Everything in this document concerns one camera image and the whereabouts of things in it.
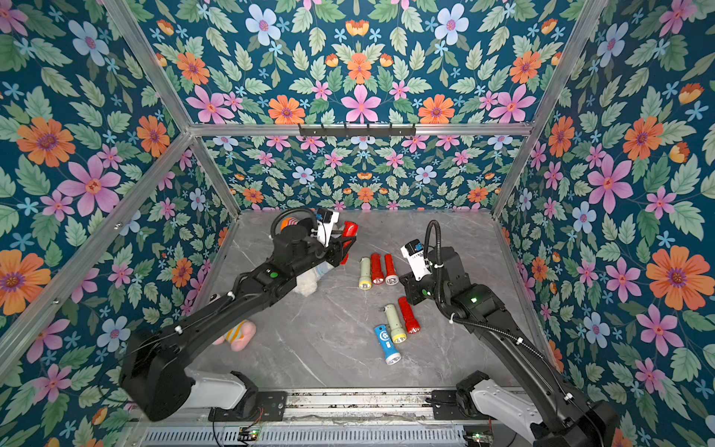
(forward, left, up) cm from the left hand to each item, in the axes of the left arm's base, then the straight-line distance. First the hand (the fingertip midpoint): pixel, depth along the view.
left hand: (352, 234), depth 74 cm
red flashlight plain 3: (-16, -16, -27) cm, 35 cm away
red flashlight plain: (0, +1, +1) cm, 2 cm away
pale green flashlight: (0, -2, -26) cm, 26 cm away
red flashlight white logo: (+1, -11, -26) cm, 29 cm away
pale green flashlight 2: (-18, -11, -26) cm, 34 cm away
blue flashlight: (-25, -9, -25) cm, 36 cm away
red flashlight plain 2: (+5, -6, -27) cm, 28 cm away
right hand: (-10, -14, -6) cm, 18 cm away
